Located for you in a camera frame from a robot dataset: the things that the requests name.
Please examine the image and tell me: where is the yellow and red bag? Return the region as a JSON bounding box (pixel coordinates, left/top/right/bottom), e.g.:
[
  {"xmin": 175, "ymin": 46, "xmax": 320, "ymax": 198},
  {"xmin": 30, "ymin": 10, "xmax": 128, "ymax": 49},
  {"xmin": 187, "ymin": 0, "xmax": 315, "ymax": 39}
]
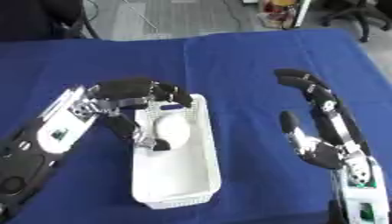
[{"xmin": 255, "ymin": 0, "xmax": 312, "ymax": 30}]

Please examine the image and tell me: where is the white plastic basket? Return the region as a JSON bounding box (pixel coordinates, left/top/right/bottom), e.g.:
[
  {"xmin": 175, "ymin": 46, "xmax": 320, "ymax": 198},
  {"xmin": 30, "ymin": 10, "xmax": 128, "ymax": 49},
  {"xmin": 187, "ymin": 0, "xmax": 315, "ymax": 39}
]
[{"xmin": 129, "ymin": 93, "xmax": 224, "ymax": 210}]

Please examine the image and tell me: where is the white round object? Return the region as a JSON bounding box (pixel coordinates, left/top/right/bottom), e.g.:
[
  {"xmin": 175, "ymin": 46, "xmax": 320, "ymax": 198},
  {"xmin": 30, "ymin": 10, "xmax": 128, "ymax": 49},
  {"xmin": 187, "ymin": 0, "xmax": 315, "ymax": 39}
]
[{"xmin": 151, "ymin": 115, "xmax": 193, "ymax": 151}]

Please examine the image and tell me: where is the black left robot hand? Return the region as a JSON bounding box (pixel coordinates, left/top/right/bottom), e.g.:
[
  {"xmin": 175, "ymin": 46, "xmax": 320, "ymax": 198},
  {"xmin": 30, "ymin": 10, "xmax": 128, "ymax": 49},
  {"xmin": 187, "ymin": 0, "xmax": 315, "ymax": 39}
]
[{"xmin": 86, "ymin": 77, "xmax": 195, "ymax": 152}]

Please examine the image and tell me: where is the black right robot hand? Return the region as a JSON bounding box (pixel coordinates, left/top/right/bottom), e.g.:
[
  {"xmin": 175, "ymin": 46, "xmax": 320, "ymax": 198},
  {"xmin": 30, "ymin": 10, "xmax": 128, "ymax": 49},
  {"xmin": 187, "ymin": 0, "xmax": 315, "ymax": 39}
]
[{"xmin": 272, "ymin": 68, "xmax": 374, "ymax": 170}]

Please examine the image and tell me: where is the black office chair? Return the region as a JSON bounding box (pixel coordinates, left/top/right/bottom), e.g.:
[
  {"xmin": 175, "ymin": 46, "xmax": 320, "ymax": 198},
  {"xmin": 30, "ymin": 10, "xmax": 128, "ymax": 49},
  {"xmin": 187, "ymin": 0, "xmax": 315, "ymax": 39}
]
[{"xmin": 319, "ymin": 0, "xmax": 392, "ymax": 44}]

